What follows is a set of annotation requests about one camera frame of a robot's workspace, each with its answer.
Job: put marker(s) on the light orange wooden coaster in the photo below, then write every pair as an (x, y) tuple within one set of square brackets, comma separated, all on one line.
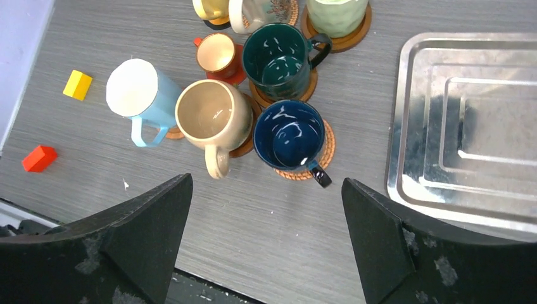
[(174, 133)]

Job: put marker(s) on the dark wooden coaster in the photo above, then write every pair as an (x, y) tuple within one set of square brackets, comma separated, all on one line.
[(248, 145), (339, 44)]

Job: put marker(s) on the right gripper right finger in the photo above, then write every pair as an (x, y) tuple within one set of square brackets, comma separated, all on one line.
[(405, 256)]

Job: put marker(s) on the metal tray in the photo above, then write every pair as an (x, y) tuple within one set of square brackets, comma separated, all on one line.
[(463, 145)]

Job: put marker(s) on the small brown cup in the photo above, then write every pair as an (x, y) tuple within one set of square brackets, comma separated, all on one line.
[(215, 54)]

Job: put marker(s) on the yellow cup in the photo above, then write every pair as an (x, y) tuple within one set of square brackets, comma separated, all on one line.
[(211, 9)]

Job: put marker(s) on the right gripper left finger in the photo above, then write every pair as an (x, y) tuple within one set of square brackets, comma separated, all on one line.
[(123, 254)]

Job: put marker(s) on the red round coaster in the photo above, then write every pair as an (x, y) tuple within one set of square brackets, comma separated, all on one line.
[(239, 76)]

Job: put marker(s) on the cream mug tall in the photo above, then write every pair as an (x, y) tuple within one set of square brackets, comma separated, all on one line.
[(246, 16)]

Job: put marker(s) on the brown wooden coaster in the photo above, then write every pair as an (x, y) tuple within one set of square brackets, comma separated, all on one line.
[(264, 101)]

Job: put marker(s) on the light green mug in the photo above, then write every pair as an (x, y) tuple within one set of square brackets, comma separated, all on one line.
[(336, 18)]

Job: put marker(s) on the navy blue mug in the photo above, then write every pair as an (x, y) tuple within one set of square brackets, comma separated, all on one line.
[(289, 135)]

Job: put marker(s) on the white light blue mug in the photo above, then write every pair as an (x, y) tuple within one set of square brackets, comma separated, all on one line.
[(145, 95)]

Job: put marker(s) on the orange black face coaster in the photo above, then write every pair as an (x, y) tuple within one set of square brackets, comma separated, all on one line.
[(218, 24)]

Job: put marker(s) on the orange red block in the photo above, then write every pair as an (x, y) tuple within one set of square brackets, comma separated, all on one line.
[(39, 159)]

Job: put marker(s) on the dark green mug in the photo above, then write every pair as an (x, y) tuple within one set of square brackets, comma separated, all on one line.
[(278, 59)]

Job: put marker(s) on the yellow block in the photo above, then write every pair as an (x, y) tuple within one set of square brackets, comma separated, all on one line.
[(77, 85)]

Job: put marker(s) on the beige mug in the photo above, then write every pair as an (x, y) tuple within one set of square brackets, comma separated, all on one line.
[(215, 117)]

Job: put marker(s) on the woven rattan coaster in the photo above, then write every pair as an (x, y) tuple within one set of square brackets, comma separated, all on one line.
[(284, 10), (324, 158)]

